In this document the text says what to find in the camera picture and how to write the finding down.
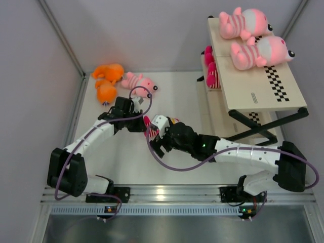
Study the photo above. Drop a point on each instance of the pink striped plush back shelf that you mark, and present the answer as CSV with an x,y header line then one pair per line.
x,y
244,24

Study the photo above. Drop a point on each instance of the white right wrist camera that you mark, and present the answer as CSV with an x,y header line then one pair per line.
x,y
160,123

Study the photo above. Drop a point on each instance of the grey slotted cable duct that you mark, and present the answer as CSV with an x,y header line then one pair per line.
x,y
132,210

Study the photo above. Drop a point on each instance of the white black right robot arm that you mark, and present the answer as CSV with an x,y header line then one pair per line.
x,y
280,166

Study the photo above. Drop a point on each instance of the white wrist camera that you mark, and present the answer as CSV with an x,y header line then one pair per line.
x,y
160,123
137,101

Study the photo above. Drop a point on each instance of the orange plush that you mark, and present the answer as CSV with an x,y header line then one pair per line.
x,y
110,72
106,92

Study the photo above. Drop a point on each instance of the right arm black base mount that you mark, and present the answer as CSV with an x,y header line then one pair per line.
x,y
231,194

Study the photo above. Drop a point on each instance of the orange plush upper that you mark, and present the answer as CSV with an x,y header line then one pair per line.
x,y
110,72

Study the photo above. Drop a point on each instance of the pink striped plush front shelf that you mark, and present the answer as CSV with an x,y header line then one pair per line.
x,y
268,51

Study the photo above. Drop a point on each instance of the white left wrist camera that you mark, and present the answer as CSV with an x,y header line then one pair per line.
x,y
137,101

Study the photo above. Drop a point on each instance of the small pink striped plush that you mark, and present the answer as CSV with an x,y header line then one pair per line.
x,y
140,85

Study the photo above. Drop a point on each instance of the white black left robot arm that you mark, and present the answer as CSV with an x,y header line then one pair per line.
x,y
68,169

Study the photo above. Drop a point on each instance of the magenta plush on lower shelf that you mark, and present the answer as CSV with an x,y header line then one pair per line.
x,y
212,72

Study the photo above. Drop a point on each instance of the pink striped plush shelf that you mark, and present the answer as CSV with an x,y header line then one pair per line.
x,y
244,24
268,51

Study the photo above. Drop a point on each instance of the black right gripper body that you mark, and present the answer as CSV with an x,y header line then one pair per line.
x,y
168,143

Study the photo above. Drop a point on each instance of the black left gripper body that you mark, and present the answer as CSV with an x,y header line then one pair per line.
x,y
133,125

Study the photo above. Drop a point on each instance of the cream two-tier folding shelf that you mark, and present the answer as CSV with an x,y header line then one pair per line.
x,y
249,105

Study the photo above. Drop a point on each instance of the orange plush lower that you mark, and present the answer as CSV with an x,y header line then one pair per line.
x,y
106,92

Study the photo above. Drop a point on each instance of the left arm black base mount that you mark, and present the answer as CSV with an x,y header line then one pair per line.
x,y
107,196

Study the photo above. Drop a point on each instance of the aluminium rail frame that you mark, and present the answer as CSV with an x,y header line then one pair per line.
x,y
209,194

